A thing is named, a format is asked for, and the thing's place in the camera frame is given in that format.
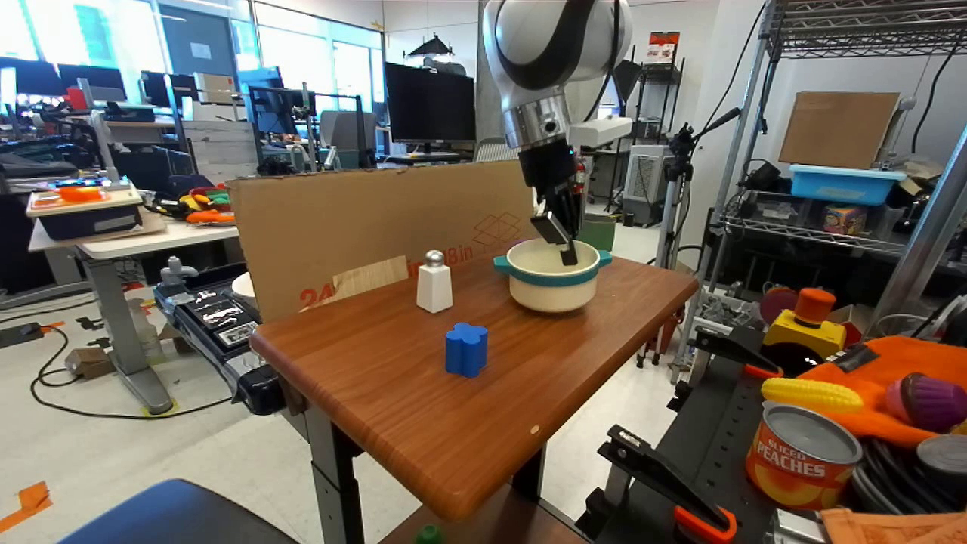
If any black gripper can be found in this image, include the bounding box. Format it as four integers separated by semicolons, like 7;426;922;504
513;132;588;268

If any white bowl with teal handles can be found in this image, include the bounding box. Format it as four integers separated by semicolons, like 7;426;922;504
490;234;613;318

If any white salt shaker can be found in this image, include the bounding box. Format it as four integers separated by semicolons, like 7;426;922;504
414;247;457;318

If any blue cube block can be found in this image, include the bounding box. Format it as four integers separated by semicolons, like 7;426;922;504
443;321;493;380

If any black computer monitor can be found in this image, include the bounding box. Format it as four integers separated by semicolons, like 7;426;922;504
384;59;481;157

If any wooden table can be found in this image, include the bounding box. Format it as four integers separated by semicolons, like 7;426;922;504
248;243;705;544

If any brown cardboard board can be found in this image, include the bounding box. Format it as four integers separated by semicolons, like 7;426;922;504
231;159;540;325

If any metal shelf rack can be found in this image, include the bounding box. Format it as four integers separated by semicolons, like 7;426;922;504
691;0;967;334

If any black perforated board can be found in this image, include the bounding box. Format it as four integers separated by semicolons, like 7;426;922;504
574;328;870;544

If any yellow box with orange button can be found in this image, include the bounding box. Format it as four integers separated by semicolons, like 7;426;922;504
760;285;852;362

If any light blue plastic bin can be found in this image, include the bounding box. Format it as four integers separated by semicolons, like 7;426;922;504
789;163;905;211

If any smooth yellow toy corn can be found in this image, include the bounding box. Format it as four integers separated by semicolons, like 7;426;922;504
758;374;868;413

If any brown cardboard sheet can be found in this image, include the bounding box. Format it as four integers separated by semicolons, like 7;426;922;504
775;87;903;172

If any peaches tin can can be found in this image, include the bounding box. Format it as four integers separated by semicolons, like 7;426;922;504
743;401;868;510

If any black power strip bar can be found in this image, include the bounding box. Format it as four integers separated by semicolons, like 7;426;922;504
155;279;287;417

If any orange and green toy pile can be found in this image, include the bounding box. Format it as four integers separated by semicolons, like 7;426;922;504
150;188;243;230

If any purple toy cupcake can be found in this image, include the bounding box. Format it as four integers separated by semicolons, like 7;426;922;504
881;368;967;436

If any orange cloth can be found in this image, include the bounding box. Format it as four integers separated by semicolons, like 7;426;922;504
817;504;967;544

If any white desk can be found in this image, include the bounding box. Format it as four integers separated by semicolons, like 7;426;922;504
23;204;245;417

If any tray with orange object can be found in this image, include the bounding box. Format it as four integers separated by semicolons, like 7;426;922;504
23;179;144;240

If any camera stand with arm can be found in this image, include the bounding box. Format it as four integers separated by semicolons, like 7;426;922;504
654;103;750;297

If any black clamp with orange handle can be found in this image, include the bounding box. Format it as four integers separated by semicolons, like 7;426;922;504
689;325;784;383
596;423;740;544

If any black floor cable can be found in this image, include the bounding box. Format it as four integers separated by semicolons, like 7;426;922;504
28;322;235;423

